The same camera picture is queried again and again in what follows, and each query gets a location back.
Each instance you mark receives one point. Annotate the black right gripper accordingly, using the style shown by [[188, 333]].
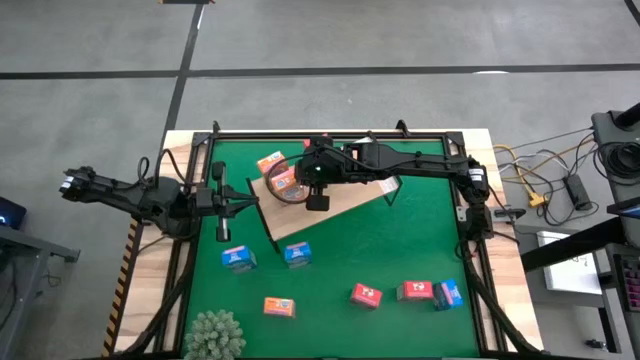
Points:
[[320, 160]]

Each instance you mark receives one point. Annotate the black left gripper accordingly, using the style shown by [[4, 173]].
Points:
[[207, 202]]

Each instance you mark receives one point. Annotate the orange Mini Wheats cereal box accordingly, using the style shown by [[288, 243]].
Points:
[[271, 161], [285, 182], [279, 307]]

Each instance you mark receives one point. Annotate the blue Rice Krispies cereal box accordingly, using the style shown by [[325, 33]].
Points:
[[298, 254], [238, 257], [449, 294]]

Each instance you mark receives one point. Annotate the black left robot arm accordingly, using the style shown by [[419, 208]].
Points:
[[115, 192]]

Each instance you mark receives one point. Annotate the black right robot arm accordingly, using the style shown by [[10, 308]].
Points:
[[425, 162]]

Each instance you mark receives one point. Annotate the green table mat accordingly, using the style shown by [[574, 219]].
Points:
[[350, 260]]

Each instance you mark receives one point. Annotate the green artificial succulent plant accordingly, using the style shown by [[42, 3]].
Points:
[[215, 337]]

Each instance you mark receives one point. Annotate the black orange striped edge strip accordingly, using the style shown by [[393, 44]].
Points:
[[120, 290]]

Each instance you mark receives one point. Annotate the grey metal table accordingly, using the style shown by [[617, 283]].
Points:
[[30, 245]]

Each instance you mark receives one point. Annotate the black device with blue light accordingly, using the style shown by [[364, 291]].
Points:
[[11, 212]]

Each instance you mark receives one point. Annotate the yellow plug connector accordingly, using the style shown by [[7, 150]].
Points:
[[537, 200]]

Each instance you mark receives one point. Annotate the white paper sheet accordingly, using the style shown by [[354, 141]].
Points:
[[570, 275]]

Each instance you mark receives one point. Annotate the large computer monitor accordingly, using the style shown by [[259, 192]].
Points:
[[625, 207]]

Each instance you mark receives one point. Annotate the small black floor object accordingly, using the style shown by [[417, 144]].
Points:
[[595, 344]]

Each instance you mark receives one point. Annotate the black computer desk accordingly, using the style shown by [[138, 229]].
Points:
[[610, 320]]

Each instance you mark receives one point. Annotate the backlit computer keyboard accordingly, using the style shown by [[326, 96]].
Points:
[[632, 282]]

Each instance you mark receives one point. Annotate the black aluminium rig frame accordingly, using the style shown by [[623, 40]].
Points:
[[250, 136]]

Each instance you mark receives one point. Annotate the grey metal base bracket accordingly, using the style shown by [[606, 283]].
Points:
[[461, 213]]

